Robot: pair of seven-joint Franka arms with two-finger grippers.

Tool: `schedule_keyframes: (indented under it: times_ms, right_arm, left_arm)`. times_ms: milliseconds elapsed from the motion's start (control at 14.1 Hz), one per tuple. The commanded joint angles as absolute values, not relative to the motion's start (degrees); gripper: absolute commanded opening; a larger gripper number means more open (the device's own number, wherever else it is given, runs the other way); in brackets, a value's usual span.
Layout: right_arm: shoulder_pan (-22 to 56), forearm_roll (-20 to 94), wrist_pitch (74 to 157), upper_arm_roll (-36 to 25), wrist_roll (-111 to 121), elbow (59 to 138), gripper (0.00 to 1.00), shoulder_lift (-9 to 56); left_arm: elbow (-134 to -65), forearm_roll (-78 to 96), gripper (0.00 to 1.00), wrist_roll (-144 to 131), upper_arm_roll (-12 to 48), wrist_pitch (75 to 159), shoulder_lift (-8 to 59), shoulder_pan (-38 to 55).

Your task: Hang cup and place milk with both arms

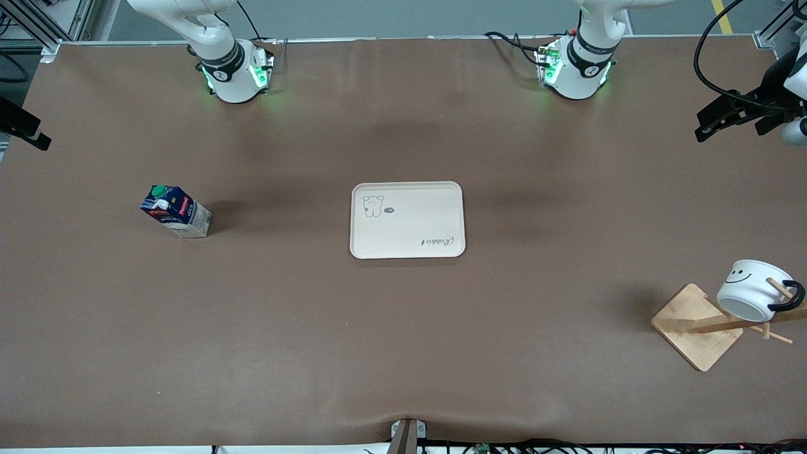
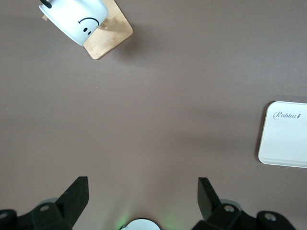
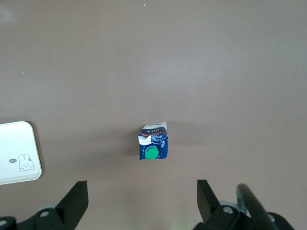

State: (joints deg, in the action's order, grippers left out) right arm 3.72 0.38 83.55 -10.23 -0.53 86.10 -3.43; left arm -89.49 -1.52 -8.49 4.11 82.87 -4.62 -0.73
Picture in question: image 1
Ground blue milk carton green cap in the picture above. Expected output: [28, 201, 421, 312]
[140, 184, 213, 239]

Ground white mug black handle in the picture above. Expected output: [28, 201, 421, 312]
[716, 259, 806, 323]

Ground wooden mug tree rack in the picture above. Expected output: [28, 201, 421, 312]
[651, 277, 807, 373]

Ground cream plastic tray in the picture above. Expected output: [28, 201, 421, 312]
[349, 181, 467, 260]

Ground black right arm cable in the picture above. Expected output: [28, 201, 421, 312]
[0, 50, 30, 84]

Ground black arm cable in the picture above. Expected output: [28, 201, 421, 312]
[0, 50, 30, 84]
[694, 0, 795, 114]

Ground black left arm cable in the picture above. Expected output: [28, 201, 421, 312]
[694, 0, 795, 114]

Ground aluminium frame corner post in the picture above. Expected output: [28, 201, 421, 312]
[753, 0, 807, 51]

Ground aluminium frame with black struts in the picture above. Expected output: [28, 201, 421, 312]
[0, 0, 95, 64]

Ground black left base cables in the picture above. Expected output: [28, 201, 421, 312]
[484, 30, 550, 67]

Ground black right base cable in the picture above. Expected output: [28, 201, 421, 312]
[236, 0, 282, 49]

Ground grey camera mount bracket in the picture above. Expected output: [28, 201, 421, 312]
[388, 418, 428, 454]

